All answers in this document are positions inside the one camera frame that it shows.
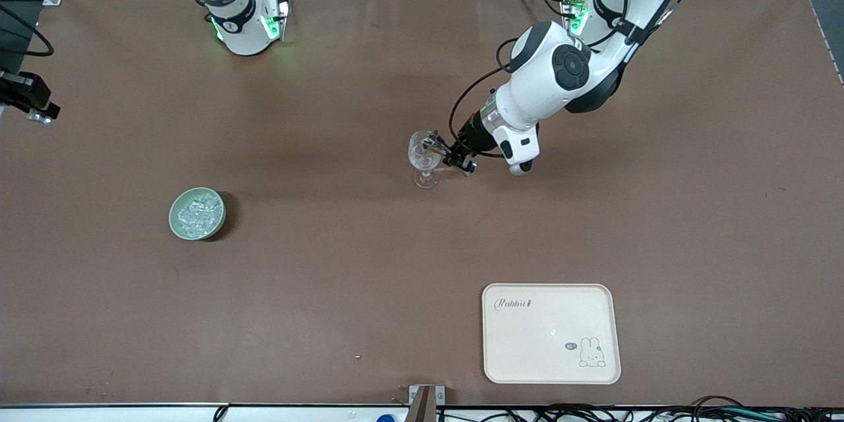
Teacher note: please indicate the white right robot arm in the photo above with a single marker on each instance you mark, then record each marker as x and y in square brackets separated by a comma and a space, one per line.
[237, 20]

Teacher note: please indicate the brown camera post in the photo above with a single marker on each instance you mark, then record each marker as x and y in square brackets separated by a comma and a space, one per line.
[422, 409]

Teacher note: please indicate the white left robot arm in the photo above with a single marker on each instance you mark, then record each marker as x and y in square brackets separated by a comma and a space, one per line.
[560, 72]

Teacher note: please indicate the grey metal bracket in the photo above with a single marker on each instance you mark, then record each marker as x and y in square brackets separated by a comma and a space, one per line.
[440, 395]

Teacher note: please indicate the clear wine glass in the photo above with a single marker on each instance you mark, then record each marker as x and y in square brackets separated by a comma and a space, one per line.
[422, 165]

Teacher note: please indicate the cream rabbit print tray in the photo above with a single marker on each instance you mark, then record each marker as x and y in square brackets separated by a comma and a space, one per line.
[547, 333]

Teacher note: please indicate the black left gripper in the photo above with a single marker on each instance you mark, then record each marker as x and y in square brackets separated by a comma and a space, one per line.
[472, 133]

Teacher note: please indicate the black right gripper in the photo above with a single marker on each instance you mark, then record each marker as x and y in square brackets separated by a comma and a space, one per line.
[38, 92]

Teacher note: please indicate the green ceramic bowl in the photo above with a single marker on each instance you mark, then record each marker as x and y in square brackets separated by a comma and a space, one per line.
[177, 227]

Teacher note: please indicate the brown table cover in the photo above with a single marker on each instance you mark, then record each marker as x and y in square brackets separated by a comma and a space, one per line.
[330, 277]

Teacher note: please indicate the blue bottle cap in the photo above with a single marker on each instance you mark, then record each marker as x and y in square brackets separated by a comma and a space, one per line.
[387, 418]

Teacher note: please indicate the clear ice cubes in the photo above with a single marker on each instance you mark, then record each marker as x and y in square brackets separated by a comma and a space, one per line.
[198, 212]

